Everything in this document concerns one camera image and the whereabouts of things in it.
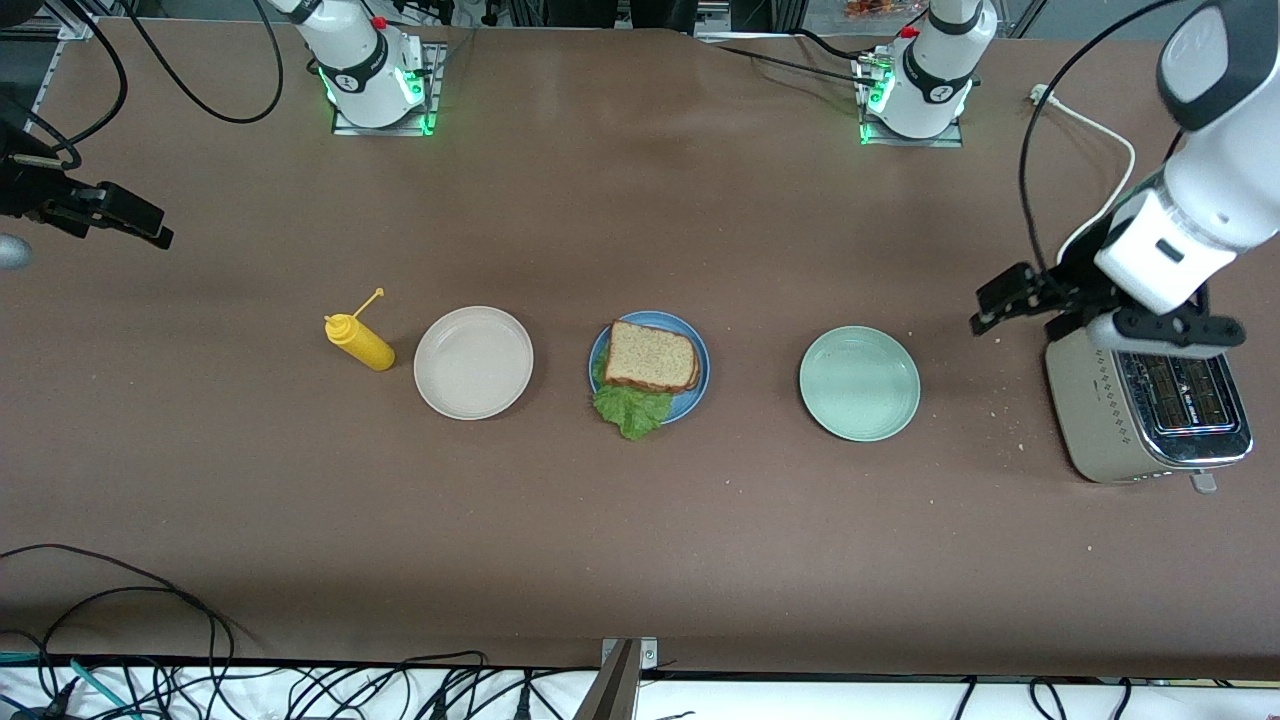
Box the long looping black cable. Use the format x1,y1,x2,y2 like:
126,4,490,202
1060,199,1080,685
0,543,237,701

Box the short looping black cable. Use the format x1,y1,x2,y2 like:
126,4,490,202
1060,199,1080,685
40,585,217,701

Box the white toaster power cable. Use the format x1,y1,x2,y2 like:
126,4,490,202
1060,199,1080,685
1030,84,1137,263

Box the black base supply cable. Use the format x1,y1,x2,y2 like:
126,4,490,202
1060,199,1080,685
700,28,881,89

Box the mint green plate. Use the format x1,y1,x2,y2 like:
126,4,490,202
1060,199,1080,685
798,325,922,443

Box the brown bread slice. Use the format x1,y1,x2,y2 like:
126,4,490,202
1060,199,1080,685
602,365,701,393
604,320,697,389

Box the green lettuce leaf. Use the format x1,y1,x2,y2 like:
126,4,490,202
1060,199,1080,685
592,358,674,441

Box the yellow mustard squeeze bottle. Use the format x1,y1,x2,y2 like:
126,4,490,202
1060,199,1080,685
324,288,397,373

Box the aluminium frame profile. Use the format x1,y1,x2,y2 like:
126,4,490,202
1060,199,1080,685
0,0,103,111

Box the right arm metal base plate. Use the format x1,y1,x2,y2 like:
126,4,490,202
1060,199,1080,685
331,42,444,137

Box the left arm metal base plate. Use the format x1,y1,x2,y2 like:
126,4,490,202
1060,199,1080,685
858,50,965,148

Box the teal cable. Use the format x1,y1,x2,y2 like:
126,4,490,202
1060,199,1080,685
0,650,141,720

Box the beige chrome toaster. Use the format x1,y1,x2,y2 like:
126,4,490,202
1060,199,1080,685
1045,325,1254,495

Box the tangled black cables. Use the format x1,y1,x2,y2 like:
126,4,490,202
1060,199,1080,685
235,650,601,720

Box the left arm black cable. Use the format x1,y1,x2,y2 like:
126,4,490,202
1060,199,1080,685
1019,0,1191,276

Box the beige plate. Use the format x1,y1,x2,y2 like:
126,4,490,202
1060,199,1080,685
413,305,535,421

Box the metal table edge bracket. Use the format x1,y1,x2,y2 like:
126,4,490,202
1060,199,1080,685
575,637,659,720

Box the blue plate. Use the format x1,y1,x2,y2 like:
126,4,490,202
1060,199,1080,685
588,311,711,425

